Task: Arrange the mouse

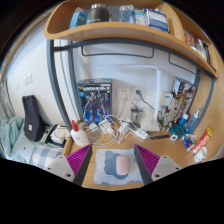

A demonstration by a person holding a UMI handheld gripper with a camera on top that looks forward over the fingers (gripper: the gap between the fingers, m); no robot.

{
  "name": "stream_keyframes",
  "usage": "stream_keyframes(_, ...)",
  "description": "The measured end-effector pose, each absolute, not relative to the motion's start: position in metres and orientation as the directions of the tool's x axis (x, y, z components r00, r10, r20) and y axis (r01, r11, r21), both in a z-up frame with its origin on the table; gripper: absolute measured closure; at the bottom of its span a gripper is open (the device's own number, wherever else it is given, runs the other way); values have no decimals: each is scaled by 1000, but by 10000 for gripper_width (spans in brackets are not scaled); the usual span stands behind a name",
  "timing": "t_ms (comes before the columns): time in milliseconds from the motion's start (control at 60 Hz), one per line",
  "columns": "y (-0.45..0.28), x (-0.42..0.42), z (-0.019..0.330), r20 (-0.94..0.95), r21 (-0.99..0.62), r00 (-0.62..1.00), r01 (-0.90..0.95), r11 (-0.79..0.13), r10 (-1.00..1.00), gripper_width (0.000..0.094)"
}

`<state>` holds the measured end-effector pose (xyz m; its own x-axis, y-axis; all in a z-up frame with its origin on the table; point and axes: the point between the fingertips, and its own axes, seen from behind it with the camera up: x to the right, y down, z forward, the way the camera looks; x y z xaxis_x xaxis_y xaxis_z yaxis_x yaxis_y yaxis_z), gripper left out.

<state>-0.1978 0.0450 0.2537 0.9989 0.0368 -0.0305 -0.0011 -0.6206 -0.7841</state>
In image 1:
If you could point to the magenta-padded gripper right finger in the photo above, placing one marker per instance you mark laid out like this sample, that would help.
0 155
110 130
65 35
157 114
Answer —
150 161

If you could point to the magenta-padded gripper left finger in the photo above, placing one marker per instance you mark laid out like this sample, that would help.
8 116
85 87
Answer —
78 161

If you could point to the pink computer mouse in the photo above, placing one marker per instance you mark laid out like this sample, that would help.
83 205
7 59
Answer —
122 165

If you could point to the white bottle with red pump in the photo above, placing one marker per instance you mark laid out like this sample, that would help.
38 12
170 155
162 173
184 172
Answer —
80 136

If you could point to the black ruler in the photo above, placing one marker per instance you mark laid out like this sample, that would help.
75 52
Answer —
159 136

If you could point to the white power strip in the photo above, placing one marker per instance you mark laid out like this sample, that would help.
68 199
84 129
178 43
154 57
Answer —
140 134

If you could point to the blue plaid cushion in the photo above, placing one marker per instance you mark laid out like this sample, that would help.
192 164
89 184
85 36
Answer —
46 155

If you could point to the white adapter block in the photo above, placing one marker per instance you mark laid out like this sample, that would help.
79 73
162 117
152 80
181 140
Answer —
124 128

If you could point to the white charger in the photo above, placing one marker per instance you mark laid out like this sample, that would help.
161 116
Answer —
106 127

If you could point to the steel cup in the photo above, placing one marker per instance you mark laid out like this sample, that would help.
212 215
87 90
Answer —
136 116

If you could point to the red chips can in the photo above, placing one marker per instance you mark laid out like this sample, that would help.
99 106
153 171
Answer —
201 141

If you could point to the black bag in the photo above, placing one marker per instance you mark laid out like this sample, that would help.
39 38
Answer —
32 120

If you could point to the blue robot model kit box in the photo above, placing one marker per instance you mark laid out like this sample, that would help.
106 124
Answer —
95 101

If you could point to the teal blanket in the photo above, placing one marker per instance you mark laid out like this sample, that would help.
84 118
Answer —
10 133

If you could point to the colourful printed box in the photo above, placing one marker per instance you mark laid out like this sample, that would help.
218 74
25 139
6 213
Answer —
183 88

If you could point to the white wall socket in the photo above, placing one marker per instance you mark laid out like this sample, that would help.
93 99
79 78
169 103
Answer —
123 93

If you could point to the wooden wall shelf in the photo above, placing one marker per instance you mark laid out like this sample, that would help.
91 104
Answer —
116 31

